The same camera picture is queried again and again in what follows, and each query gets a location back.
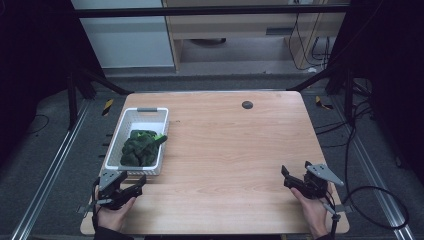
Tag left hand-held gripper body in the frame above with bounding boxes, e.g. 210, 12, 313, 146
77, 169, 138, 215

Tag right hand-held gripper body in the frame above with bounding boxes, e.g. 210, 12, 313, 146
301, 160, 353, 215

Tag person's left hand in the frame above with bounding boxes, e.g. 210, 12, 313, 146
94, 185, 138, 233

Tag person's right hand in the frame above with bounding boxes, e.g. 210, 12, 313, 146
289, 182, 335, 240

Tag green broccoli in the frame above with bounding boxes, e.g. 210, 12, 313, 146
119, 129, 169, 168

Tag white plastic basket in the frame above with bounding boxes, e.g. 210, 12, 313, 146
104, 106, 170, 177

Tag yellow and black tape strip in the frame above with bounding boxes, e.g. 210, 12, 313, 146
314, 95, 334, 111
101, 98, 115, 117

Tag black metal stand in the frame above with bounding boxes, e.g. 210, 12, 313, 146
65, 65, 134, 132
287, 61, 372, 126

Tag black curtain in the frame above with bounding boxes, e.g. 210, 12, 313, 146
0, 0, 106, 171
325, 0, 424, 188

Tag white cabinet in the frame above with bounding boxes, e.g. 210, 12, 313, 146
70, 0, 176, 70

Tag light wooden desk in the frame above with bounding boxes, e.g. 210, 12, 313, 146
161, 0, 352, 72

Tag black floor cables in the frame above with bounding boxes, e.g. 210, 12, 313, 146
314, 78, 378, 149

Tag aluminium floor rail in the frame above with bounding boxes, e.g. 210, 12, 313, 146
9, 99, 92, 240
331, 95, 417, 240

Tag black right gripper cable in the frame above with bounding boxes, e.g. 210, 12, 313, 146
329, 184, 411, 240

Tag thin black floor cable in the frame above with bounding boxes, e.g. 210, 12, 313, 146
27, 113, 51, 136

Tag black cables under desk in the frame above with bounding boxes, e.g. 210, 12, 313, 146
287, 12, 332, 72

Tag black horizontal frame bar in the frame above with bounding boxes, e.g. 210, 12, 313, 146
73, 5, 352, 19

